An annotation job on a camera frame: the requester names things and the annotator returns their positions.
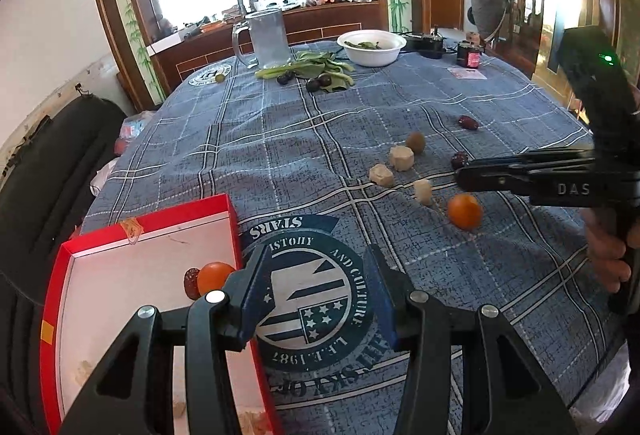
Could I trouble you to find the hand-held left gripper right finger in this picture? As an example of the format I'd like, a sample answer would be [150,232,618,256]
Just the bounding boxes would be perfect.
[364,244,581,435]

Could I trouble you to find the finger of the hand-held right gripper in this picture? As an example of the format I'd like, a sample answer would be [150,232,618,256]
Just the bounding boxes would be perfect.
[470,149,598,173]
[452,166,533,193]

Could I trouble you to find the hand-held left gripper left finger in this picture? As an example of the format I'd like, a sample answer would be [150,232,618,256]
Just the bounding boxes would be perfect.
[59,244,273,435]

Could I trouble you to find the orange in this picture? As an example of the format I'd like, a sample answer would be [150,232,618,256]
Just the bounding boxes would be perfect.
[446,194,483,231]
[196,261,236,297]

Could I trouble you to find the red cardboard box lid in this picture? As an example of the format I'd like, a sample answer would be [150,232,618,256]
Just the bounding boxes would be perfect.
[40,194,281,435]

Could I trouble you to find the person's right hand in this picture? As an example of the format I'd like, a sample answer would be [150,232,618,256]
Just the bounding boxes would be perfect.
[580,207,633,296]

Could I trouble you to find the beige pastry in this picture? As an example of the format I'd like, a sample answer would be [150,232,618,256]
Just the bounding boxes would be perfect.
[413,179,435,206]
[390,145,416,172]
[369,164,396,188]

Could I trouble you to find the red and black jar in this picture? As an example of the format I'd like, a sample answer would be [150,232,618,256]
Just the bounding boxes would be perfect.
[456,41,483,69]

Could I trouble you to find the wooden stair railing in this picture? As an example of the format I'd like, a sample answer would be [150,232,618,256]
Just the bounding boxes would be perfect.
[502,0,546,60]

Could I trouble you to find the black device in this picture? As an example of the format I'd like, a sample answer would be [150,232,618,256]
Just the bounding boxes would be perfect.
[402,26,448,60]

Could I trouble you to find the blue plaid tablecloth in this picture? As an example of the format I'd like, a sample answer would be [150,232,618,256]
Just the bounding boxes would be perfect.
[80,37,631,435]

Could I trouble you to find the dark bag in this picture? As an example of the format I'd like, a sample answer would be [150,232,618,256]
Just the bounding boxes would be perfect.
[470,0,511,40]

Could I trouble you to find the white bowl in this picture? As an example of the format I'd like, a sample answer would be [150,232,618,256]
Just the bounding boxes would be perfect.
[336,30,407,67]

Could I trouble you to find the green vegetable leaves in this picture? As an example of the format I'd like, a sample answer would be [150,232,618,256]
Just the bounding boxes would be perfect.
[255,51,356,90]

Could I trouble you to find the white clothing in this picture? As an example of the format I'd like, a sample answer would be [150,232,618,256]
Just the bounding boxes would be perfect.
[570,345,633,435]

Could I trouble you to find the black chair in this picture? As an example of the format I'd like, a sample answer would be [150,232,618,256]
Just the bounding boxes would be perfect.
[0,97,128,316]

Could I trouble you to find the wooden counter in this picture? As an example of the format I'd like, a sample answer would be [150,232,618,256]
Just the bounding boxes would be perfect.
[147,0,391,90]

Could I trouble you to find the glass pitcher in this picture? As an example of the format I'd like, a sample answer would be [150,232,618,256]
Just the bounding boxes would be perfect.
[231,9,293,70]

